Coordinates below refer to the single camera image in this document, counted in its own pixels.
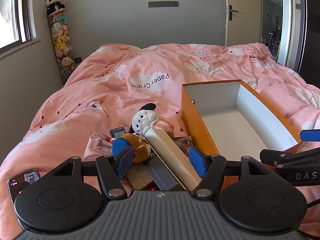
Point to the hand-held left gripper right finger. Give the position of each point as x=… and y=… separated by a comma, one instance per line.
x=197, y=160

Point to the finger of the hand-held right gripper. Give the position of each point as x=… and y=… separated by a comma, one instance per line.
x=277, y=156
x=311, y=135

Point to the grey box with gold print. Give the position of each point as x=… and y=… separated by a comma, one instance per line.
x=160, y=175

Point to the white dog plush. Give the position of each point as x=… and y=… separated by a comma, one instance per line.
x=142, y=121

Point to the tan cardboard box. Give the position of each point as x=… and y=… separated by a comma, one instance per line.
x=140, y=177

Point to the clear tube of plush toys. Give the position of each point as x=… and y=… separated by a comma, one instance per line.
x=62, y=45

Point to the black smartphone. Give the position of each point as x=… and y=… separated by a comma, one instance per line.
x=18, y=183

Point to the panda plush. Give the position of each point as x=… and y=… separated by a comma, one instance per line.
x=55, y=3

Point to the grey wall switch panel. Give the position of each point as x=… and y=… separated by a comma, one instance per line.
x=163, y=3

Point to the pink printed duvet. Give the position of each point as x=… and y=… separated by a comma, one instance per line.
x=112, y=85

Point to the white door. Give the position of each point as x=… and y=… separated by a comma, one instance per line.
x=243, y=25

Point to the blue and white card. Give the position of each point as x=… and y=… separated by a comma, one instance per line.
x=117, y=132

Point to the brown bear plush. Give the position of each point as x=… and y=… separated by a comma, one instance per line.
x=140, y=150

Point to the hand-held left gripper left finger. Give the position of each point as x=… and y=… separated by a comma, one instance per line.
x=124, y=162

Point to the long white box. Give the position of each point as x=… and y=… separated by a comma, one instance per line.
x=172, y=160

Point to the window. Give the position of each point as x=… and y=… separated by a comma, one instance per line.
x=12, y=10

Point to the orange-rimmed white storage box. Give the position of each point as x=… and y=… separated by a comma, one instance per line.
x=197, y=125

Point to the brown printed box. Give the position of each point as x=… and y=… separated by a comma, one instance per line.
x=183, y=143

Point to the dark wardrobe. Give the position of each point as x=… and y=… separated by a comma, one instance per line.
x=311, y=25

